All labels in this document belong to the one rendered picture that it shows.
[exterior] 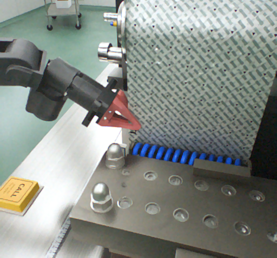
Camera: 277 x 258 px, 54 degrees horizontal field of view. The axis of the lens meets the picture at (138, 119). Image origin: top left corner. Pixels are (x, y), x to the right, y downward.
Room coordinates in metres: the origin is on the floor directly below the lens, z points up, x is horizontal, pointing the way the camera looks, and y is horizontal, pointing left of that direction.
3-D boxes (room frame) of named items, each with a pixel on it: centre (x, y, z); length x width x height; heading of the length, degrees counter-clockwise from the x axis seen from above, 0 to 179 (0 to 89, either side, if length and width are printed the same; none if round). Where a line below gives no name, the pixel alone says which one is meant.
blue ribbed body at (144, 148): (0.39, -0.09, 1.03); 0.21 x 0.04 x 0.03; 75
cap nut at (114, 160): (0.38, 0.04, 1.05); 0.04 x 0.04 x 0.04
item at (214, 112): (0.41, -0.09, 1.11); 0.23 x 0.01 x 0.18; 75
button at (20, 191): (0.40, 0.27, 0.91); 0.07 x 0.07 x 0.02; 75
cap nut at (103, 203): (0.28, 0.06, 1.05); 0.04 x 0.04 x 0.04
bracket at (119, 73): (0.54, 0.03, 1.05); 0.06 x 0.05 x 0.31; 75
